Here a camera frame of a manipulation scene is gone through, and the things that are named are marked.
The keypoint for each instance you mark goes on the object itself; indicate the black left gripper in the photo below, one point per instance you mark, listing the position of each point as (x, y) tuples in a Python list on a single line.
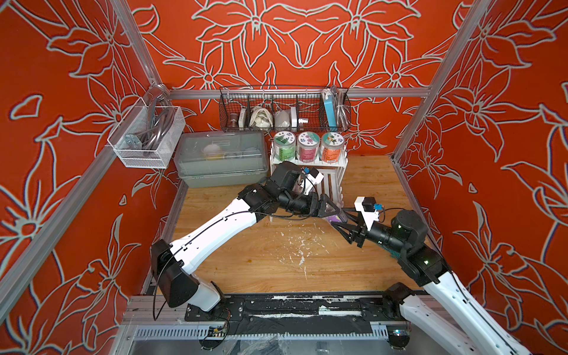
[(321, 205)]

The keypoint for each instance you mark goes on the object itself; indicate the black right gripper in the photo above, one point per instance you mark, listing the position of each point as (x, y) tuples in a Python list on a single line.
[(357, 234)]

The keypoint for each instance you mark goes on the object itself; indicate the white slatted two-tier shelf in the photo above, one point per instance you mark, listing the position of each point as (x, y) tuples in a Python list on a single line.
[(330, 177)]

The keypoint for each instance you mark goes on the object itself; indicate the seed jar radish lid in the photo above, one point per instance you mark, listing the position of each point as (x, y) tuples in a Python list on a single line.
[(331, 147)]

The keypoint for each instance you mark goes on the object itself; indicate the seed jar pink flower lid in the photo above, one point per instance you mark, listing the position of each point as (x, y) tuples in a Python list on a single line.
[(308, 144)]

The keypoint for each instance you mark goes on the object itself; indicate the seed jar green tree lid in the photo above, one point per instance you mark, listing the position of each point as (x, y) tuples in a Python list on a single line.
[(284, 145)]

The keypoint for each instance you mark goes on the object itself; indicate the small clear cup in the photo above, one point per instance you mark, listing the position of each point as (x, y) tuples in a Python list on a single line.
[(335, 217)]

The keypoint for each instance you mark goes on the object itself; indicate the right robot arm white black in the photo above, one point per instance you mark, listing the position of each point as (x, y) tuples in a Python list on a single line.
[(471, 330)]

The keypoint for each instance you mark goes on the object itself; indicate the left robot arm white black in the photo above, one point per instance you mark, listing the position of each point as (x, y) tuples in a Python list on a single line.
[(174, 263)]

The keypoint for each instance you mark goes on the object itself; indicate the light blue box in basket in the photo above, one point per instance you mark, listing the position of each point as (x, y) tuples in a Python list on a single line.
[(329, 100)]

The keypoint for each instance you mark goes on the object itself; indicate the white cloth bundle in basket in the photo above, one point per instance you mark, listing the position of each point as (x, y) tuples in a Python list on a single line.
[(261, 118)]

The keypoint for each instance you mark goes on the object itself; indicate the green plastic storage box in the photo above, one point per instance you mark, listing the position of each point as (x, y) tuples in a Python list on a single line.
[(221, 159)]

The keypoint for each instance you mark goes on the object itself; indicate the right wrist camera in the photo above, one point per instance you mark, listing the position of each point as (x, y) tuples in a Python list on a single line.
[(369, 209)]

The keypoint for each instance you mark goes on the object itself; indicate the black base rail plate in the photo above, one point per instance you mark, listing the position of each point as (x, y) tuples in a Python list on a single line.
[(367, 306)]

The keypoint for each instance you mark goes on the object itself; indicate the black wire wall basket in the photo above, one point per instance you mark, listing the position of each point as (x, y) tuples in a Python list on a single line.
[(294, 109)]

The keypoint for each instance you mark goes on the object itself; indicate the clear plastic wall basket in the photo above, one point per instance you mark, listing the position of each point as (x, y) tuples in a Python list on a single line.
[(148, 136)]

